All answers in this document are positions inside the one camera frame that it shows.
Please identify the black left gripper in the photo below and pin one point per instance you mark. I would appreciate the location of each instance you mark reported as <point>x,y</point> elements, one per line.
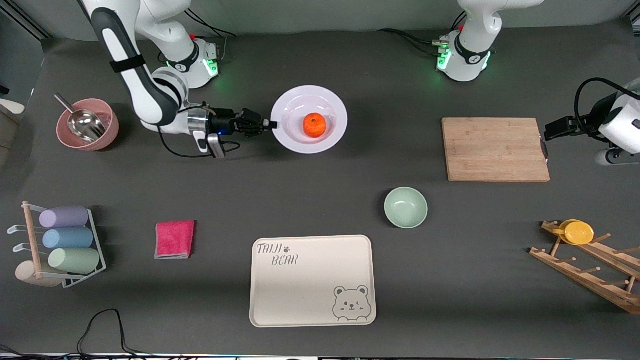
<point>586,123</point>

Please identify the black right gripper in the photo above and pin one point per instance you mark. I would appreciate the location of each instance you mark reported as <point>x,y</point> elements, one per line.
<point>223,123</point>

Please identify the white round plate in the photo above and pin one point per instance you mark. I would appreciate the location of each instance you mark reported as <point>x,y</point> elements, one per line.
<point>300,100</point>

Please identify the orange fruit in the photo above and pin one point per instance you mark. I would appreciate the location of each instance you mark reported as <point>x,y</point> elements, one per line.
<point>315,125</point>

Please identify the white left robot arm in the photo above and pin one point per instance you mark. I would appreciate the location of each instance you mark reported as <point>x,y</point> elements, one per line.
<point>470,55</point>

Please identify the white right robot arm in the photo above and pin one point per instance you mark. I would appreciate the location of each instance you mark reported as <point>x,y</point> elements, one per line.
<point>150,95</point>

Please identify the wooden cutting board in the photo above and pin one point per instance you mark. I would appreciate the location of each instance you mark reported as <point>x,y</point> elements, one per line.
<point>475,150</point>

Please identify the yellow cup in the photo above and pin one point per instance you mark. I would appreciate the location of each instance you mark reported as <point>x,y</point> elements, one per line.
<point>579,233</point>

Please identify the folded pink cloth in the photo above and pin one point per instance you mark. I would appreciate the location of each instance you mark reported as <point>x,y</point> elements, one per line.
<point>175,239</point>

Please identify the wooden peg rack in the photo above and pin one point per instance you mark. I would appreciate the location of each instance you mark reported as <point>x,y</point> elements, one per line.
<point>575,274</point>

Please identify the pink bowl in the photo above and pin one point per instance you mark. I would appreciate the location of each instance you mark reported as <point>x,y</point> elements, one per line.
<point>107,137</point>

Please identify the cream tray with bear print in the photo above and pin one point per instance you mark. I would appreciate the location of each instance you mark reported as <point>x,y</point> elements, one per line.
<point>300,290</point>

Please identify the metal scoop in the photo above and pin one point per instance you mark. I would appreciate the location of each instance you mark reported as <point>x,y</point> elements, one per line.
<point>85,125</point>

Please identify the pale green bowl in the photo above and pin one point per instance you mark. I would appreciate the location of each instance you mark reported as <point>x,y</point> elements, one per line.
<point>406,207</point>

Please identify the purple cup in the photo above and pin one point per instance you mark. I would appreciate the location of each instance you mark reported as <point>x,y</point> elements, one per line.
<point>65,217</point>

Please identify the blue cup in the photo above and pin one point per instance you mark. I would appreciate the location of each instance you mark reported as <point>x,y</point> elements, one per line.
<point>67,238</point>

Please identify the green cup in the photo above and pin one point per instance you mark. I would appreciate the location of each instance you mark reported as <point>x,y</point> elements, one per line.
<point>75,260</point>

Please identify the beige object beside table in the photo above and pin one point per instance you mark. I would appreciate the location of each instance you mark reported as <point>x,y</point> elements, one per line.
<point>10,106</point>

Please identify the black metal bar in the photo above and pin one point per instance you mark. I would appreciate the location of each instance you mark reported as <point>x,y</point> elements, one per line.
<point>25,23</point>

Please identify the beige cup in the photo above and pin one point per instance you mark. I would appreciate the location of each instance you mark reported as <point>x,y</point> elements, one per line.
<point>25,274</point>

